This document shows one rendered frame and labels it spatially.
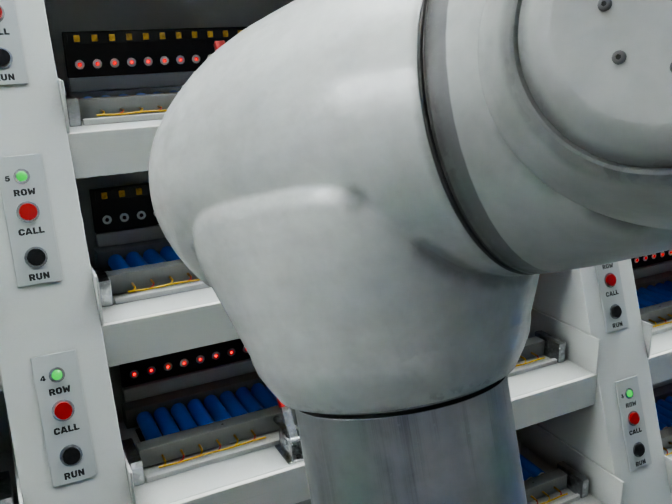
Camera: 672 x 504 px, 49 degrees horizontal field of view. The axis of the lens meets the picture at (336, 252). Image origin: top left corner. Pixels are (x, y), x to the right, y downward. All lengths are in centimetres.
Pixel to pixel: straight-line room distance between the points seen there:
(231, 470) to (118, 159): 35
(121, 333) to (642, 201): 61
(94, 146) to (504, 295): 54
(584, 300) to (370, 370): 75
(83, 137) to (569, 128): 62
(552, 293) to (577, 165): 87
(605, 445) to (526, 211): 85
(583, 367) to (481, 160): 83
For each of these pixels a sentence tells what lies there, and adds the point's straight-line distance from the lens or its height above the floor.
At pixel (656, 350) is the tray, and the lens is 113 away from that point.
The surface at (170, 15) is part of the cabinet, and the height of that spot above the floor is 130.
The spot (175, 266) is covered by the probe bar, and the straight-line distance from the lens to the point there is 82.
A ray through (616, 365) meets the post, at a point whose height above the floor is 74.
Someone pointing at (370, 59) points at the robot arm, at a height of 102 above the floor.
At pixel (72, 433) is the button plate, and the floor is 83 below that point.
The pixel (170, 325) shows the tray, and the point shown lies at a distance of 76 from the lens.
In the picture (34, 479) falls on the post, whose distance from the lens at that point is 76.
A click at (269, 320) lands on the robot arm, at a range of 30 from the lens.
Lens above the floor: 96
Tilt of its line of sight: 1 degrees down
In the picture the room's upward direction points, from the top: 10 degrees counter-clockwise
